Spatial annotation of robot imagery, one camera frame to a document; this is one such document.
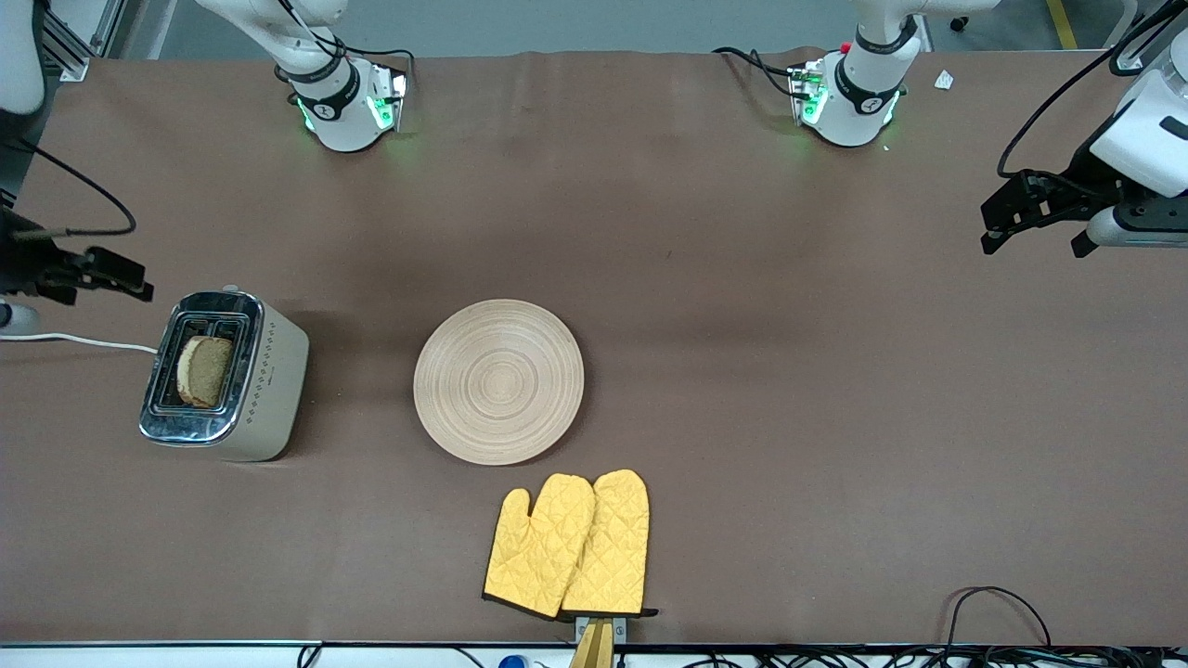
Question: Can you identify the brown toast slice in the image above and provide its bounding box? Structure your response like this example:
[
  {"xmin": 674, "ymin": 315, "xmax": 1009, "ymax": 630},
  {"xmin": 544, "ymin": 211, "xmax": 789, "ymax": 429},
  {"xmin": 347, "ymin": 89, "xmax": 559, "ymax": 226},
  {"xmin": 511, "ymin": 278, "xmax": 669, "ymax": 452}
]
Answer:
[{"xmin": 176, "ymin": 336, "xmax": 235, "ymax": 409}]

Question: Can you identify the round wooden plate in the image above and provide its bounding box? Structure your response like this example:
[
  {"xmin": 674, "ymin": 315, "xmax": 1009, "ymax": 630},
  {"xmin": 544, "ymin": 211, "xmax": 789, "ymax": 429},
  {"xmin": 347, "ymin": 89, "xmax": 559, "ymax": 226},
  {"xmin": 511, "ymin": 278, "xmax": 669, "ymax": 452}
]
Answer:
[{"xmin": 413, "ymin": 299, "xmax": 586, "ymax": 467}]

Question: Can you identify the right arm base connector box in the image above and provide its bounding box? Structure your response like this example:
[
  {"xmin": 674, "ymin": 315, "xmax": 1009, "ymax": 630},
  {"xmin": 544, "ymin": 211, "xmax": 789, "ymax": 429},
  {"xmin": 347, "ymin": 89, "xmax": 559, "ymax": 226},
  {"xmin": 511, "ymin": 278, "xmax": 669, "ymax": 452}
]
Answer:
[{"xmin": 367, "ymin": 65, "xmax": 410, "ymax": 133}]

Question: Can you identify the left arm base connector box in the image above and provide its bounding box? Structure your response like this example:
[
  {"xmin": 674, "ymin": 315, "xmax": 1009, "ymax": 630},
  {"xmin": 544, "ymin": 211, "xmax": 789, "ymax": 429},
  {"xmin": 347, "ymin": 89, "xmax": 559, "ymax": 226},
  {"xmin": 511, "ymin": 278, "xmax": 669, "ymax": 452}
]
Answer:
[{"xmin": 789, "ymin": 60, "xmax": 827, "ymax": 126}]

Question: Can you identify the beige chrome toaster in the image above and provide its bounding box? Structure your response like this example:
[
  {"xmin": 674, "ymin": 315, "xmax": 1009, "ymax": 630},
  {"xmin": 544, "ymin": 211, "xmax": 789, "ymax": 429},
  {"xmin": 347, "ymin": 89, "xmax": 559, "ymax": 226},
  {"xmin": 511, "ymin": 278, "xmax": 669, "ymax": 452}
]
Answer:
[{"xmin": 139, "ymin": 286, "xmax": 310, "ymax": 463}]

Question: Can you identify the yellow quilted oven mitt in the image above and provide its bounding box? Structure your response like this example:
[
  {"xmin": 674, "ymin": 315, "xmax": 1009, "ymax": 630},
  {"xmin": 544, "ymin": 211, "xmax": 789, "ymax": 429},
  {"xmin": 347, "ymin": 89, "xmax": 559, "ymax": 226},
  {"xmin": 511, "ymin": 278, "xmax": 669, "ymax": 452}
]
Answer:
[
  {"xmin": 483, "ymin": 473, "xmax": 597, "ymax": 621},
  {"xmin": 562, "ymin": 469, "xmax": 660, "ymax": 619}
]

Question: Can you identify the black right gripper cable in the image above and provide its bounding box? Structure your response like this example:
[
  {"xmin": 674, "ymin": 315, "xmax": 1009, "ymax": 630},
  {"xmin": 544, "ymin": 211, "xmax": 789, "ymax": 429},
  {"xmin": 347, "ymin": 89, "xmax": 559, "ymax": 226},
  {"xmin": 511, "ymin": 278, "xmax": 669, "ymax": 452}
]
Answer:
[{"xmin": 9, "ymin": 137, "xmax": 138, "ymax": 240}]

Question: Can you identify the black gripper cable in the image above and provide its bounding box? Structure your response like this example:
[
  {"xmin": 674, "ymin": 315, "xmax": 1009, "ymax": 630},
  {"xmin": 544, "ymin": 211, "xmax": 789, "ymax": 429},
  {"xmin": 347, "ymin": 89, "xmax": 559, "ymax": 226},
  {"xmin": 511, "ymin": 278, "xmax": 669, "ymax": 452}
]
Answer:
[
  {"xmin": 997, "ymin": 9, "xmax": 1188, "ymax": 182},
  {"xmin": 9, "ymin": 137, "xmax": 138, "ymax": 240}
]

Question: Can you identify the white toaster power cable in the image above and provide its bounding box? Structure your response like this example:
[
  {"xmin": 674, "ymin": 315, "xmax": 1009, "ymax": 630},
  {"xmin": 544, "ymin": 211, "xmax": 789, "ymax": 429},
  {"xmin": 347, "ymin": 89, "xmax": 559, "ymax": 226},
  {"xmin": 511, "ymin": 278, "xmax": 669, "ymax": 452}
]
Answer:
[{"xmin": 0, "ymin": 332, "xmax": 159, "ymax": 355}]

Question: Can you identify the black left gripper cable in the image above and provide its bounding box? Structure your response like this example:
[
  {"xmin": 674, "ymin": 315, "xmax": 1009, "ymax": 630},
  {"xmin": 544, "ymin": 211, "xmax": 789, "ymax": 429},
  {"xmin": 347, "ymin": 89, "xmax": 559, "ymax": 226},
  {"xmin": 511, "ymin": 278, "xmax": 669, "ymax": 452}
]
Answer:
[{"xmin": 997, "ymin": 9, "xmax": 1188, "ymax": 182}]

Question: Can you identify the aluminium frame post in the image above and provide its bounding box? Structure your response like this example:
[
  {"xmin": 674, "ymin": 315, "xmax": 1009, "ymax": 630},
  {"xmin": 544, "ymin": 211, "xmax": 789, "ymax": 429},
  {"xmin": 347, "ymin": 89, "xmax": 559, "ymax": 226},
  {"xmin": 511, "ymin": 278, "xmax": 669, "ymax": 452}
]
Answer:
[{"xmin": 37, "ymin": 0, "xmax": 126, "ymax": 83}]

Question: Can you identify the black left arm base cable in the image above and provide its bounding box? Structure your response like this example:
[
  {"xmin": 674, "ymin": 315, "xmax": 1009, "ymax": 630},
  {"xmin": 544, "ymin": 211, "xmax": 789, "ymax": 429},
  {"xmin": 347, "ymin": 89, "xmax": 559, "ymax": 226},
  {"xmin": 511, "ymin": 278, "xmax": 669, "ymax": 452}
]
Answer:
[{"xmin": 713, "ymin": 46, "xmax": 799, "ymax": 98}]

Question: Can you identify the black arm base cable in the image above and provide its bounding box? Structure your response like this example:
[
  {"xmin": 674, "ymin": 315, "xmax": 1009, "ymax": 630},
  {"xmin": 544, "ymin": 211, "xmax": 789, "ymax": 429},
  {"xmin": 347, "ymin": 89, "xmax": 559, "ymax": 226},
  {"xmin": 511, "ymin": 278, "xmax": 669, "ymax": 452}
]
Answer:
[
  {"xmin": 320, "ymin": 32, "xmax": 416, "ymax": 75},
  {"xmin": 713, "ymin": 46, "xmax": 799, "ymax": 98}
]

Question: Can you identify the black right arm base cable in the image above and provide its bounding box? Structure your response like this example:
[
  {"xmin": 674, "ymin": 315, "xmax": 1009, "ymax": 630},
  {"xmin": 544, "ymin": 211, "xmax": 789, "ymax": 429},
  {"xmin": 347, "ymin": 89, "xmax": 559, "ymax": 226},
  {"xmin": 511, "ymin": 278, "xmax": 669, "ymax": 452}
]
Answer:
[{"xmin": 320, "ymin": 32, "xmax": 416, "ymax": 75}]

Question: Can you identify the black looped cable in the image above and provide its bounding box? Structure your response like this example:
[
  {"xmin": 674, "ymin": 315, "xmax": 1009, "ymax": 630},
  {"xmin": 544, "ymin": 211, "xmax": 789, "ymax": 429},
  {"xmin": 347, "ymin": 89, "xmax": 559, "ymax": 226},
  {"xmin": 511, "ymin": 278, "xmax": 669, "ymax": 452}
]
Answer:
[{"xmin": 945, "ymin": 586, "xmax": 1054, "ymax": 650}]

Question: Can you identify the small metal bracket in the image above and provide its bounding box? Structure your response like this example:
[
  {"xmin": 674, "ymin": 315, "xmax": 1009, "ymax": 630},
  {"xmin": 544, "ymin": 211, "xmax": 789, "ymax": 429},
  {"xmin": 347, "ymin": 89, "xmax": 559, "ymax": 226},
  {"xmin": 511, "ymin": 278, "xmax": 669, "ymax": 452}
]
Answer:
[{"xmin": 575, "ymin": 614, "xmax": 627, "ymax": 646}]

